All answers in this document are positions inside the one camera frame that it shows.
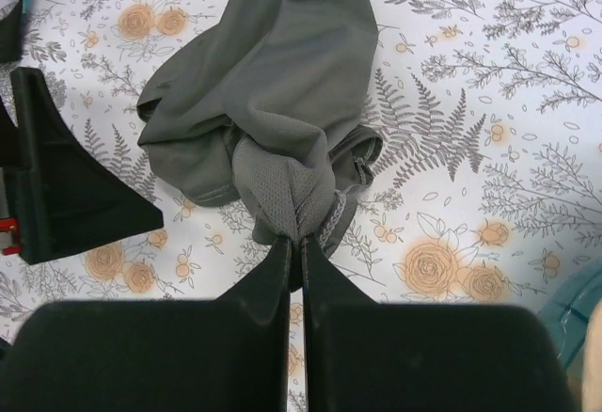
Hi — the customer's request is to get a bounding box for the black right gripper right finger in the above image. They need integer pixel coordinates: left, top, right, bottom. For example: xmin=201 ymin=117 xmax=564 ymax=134
xmin=300 ymin=238 xmax=576 ymax=411

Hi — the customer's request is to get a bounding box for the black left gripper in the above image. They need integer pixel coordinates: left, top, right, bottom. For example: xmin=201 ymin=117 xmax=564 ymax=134
xmin=1 ymin=68 xmax=164 ymax=264

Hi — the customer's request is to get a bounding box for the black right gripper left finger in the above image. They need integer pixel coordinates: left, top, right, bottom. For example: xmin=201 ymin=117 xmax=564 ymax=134
xmin=8 ymin=239 xmax=290 ymax=411

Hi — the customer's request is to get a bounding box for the grey t shirt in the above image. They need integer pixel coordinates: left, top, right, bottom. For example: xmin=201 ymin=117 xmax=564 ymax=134
xmin=137 ymin=0 xmax=382 ymax=254

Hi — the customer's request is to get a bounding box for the folded black t shirt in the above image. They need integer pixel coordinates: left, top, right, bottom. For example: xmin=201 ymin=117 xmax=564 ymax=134
xmin=1 ymin=0 xmax=23 ymax=63

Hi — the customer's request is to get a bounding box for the floral patterned table mat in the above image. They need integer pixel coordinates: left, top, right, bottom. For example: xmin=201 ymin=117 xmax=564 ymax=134
xmin=1 ymin=0 xmax=601 ymax=411

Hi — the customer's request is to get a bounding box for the teal plastic basket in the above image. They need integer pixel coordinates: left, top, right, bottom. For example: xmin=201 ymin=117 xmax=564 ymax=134
xmin=539 ymin=264 xmax=601 ymax=378

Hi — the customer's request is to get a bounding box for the beige t shirt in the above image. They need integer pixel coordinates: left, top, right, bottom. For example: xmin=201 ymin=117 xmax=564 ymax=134
xmin=567 ymin=302 xmax=602 ymax=412

